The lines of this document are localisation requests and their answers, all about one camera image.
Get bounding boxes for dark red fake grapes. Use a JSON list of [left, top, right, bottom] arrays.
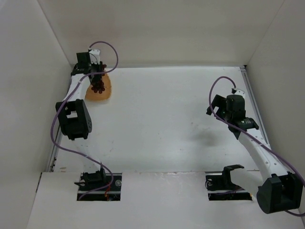
[[91, 81, 105, 94]]

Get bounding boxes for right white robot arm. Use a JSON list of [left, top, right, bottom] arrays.
[[206, 92, 303, 214]]

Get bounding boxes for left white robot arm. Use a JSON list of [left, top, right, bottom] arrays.
[[55, 48, 109, 191]]

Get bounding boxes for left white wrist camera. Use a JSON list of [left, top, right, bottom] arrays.
[[88, 49, 101, 65]]

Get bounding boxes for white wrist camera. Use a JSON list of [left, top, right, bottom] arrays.
[[88, 49, 101, 65], [231, 88, 245, 98]]

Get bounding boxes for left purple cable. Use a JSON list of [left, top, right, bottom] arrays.
[[50, 41, 119, 200]]

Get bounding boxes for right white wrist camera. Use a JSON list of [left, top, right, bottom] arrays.
[[231, 88, 245, 98]]

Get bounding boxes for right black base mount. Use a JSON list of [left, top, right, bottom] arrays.
[[204, 172, 253, 201]]

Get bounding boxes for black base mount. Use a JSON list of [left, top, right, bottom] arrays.
[[74, 172, 122, 201], [204, 172, 253, 201]]

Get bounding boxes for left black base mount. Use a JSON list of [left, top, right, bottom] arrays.
[[74, 172, 122, 201]]

